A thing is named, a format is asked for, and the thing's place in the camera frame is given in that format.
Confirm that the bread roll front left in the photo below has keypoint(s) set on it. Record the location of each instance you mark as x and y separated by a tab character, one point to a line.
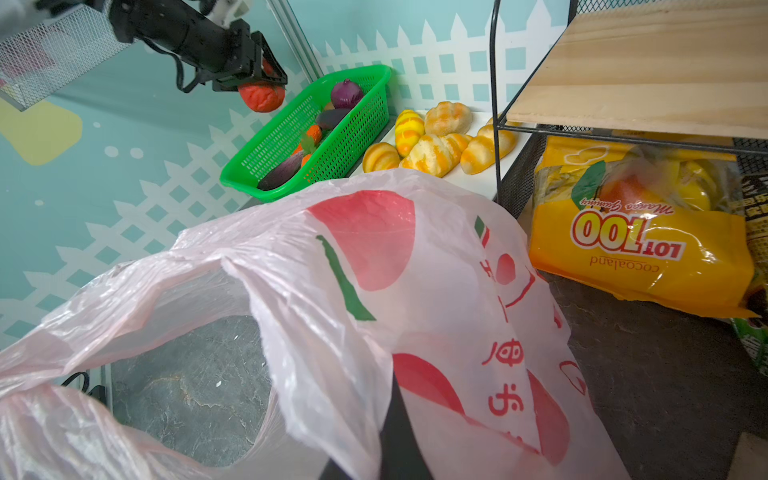
379	157

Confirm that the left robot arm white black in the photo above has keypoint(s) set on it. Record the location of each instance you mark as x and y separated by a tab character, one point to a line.
170	27

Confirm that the red tomato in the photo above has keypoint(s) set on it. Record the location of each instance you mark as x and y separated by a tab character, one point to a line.
262	97

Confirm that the striped bread roll middle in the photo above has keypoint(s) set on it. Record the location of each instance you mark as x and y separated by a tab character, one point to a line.
436	155

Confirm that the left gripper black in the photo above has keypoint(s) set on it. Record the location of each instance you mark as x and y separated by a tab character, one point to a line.
236	56

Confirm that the purple eggplant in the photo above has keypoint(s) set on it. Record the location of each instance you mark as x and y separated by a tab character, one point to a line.
328	120

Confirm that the white bread tray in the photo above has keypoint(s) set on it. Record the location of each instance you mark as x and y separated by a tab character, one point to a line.
484	183

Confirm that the pink plastic grocery bag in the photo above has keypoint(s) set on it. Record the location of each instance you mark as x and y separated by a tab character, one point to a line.
350	281

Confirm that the yellow noodle snack packet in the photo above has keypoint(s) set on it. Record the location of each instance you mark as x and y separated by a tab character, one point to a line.
752	332

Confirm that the black wire shelf rack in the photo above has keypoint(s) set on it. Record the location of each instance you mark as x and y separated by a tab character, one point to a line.
691	74

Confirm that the orange yellow candy bag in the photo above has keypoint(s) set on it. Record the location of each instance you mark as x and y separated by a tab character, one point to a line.
644	222

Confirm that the round bread roll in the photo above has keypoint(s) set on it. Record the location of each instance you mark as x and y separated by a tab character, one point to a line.
448	117

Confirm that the green plastic basket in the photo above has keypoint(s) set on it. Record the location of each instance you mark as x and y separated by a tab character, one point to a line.
340	148

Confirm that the orange carrot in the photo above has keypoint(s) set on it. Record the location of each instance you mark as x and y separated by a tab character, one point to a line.
309	143

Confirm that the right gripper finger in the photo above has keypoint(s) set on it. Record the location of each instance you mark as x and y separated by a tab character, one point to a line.
401	456

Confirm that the purple onion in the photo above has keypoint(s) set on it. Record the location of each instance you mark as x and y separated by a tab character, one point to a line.
346	94

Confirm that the striped bread roll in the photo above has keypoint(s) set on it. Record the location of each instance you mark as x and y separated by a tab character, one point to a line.
436	155
409	128

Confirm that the white wire wall basket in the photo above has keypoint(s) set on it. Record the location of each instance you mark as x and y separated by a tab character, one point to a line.
46	45

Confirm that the striped bread roll left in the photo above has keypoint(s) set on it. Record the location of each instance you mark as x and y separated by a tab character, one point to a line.
409	128

